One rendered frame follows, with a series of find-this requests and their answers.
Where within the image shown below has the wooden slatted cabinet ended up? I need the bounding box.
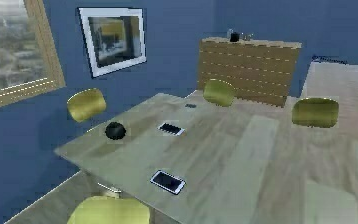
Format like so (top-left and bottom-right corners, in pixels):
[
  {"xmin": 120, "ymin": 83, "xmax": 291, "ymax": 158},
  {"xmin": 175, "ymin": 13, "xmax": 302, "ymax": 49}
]
[{"xmin": 196, "ymin": 36, "xmax": 302, "ymax": 108}]

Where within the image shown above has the white edged smartphone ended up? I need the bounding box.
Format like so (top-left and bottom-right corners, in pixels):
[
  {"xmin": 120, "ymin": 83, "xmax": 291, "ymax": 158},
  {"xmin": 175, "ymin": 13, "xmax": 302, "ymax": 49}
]
[
  {"xmin": 149, "ymin": 169, "xmax": 187, "ymax": 196},
  {"xmin": 157, "ymin": 121, "xmax": 186, "ymax": 137}
]

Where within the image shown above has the pale wooden dining table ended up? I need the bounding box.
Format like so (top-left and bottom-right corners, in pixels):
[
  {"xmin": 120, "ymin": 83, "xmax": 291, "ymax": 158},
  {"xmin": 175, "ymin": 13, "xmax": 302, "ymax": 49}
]
[{"xmin": 53, "ymin": 89, "xmax": 358, "ymax": 224}]

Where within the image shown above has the olive green chair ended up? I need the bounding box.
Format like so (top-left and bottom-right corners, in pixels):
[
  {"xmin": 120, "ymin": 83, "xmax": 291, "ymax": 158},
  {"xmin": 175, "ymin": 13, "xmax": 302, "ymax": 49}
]
[
  {"xmin": 66, "ymin": 182, "xmax": 151, "ymax": 224},
  {"xmin": 66, "ymin": 87, "xmax": 107, "ymax": 123},
  {"xmin": 291, "ymin": 97, "xmax": 340, "ymax": 129},
  {"xmin": 202, "ymin": 78, "xmax": 237, "ymax": 108}
]

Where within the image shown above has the wooden framed window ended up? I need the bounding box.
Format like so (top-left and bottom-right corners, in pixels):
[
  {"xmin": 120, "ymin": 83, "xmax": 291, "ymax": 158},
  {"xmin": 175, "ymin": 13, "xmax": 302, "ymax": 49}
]
[{"xmin": 0, "ymin": 0, "xmax": 67, "ymax": 111}]

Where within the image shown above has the white framed wall picture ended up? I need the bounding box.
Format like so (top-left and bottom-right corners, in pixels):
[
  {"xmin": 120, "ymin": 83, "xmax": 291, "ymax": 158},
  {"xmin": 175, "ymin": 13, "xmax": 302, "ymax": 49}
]
[{"xmin": 77, "ymin": 7, "xmax": 148, "ymax": 79}]

